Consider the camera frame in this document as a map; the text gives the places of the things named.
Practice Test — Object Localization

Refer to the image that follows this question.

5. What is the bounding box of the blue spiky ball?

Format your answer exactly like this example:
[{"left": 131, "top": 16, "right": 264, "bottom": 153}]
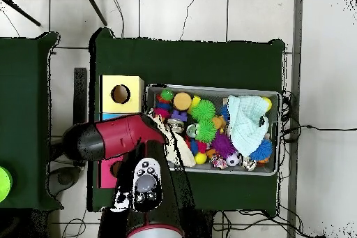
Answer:
[{"left": 249, "top": 138, "right": 273, "bottom": 162}]

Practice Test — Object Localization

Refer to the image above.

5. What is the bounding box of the shallow mesh bin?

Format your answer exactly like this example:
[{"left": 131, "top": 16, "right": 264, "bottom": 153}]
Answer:
[{"left": 143, "top": 82, "right": 282, "bottom": 177}]

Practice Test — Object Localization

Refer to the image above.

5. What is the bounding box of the cream waffle cloth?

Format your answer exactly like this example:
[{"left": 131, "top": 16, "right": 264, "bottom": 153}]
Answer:
[{"left": 147, "top": 109, "right": 197, "bottom": 168}]

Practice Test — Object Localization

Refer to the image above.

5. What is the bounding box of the black tripod stand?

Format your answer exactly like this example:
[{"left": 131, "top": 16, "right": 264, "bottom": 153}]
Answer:
[{"left": 0, "top": 0, "right": 108, "bottom": 27}]

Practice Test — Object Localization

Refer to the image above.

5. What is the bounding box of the wooden box with three holes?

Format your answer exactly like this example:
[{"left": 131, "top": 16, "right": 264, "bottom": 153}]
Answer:
[{"left": 97, "top": 75, "right": 145, "bottom": 189}]

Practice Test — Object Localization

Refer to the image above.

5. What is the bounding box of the mint green cloth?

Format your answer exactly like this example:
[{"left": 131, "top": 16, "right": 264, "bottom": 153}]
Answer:
[{"left": 226, "top": 94, "right": 271, "bottom": 157}]

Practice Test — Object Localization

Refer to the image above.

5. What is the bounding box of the purple spiky ball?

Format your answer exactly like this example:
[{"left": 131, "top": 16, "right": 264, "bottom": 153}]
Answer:
[{"left": 211, "top": 131, "right": 236, "bottom": 158}]

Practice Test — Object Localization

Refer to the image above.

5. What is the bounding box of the purple wooden block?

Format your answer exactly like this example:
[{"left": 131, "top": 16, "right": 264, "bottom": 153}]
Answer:
[{"left": 170, "top": 110, "right": 188, "bottom": 123}]

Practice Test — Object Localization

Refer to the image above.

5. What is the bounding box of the green spiky ball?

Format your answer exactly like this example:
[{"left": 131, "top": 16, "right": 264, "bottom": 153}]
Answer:
[
  {"left": 191, "top": 99, "right": 217, "bottom": 122},
  {"left": 194, "top": 119, "right": 218, "bottom": 143}
]

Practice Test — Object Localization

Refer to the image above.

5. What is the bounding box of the dark green table cloth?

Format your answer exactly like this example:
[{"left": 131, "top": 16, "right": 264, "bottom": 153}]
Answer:
[
  {"left": 0, "top": 31, "right": 63, "bottom": 212},
  {"left": 87, "top": 27, "right": 286, "bottom": 212}
]

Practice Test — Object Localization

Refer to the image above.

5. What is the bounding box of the grey foot pedal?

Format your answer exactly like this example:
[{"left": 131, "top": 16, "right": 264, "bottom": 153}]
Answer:
[{"left": 47, "top": 165, "right": 82, "bottom": 198}]

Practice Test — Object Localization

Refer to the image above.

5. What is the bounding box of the lime green bowl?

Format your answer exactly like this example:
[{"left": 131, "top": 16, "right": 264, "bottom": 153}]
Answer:
[{"left": 0, "top": 165, "right": 13, "bottom": 203}]

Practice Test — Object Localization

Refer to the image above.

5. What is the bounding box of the black cable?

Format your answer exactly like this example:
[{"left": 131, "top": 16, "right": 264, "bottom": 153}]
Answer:
[{"left": 281, "top": 124, "right": 357, "bottom": 135}]

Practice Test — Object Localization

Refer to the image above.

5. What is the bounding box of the yellow ball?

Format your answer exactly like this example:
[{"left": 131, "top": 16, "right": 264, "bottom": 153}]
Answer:
[{"left": 262, "top": 96, "right": 273, "bottom": 112}]

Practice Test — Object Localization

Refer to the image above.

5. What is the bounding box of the multicolour spiky caterpillar toy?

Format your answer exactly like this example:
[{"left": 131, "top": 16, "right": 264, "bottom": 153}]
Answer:
[{"left": 153, "top": 89, "right": 176, "bottom": 120}]

